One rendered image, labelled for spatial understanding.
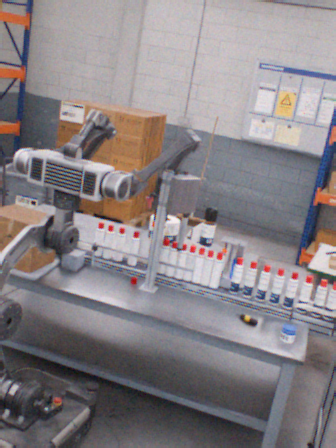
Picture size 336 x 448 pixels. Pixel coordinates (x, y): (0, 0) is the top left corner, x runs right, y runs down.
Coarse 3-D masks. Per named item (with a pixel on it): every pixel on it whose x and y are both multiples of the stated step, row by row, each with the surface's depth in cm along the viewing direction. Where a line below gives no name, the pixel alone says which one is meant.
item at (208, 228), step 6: (210, 210) 359; (216, 210) 360; (210, 216) 359; (216, 216) 362; (204, 222) 366; (210, 222) 362; (204, 228) 363; (210, 228) 361; (204, 234) 363; (210, 234) 363; (204, 240) 364; (210, 240) 364; (204, 246) 365; (210, 246) 367
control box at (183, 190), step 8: (176, 176) 288; (184, 176) 292; (192, 176) 295; (176, 184) 284; (184, 184) 287; (192, 184) 291; (168, 192) 288; (176, 192) 286; (184, 192) 289; (192, 192) 293; (168, 200) 289; (176, 200) 287; (184, 200) 291; (192, 200) 294; (168, 208) 289; (176, 208) 289; (184, 208) 293; (192, 208) 296
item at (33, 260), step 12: (12, 204) 313; (0, 216) 291; (12, 216) 293; (24, 216) 296; (36, 216) 300; (0, 228) 293; (12, 228) 290; (0, 240) 294; (0, 252) 296; (36, 252) 293; (24, 264) 292; (36, 264) 296
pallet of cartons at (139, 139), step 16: (64, 112) 657; (80, 112) 651; (112, 112) 638; (128, 112) 647; (144, 112) 681; (64, 128) 661; (80, 128) 655; (128, 128) 637; (144, 128) 634; (160, 128) 690; (64, 144) 666; (112, 144) 647; (128, 144) 641; (144, 144) 648; (160, 144) 706; (96, 160) 658; (112, 160) 651; (128, 160) 645; (144, 160) 662; (144, 192) 690; (80, 208) 680; (96, 208) 672; (112, 208) 665; (128, 208) 659; (144, 208) 708; (128, 224) 665; (144, 224) 705
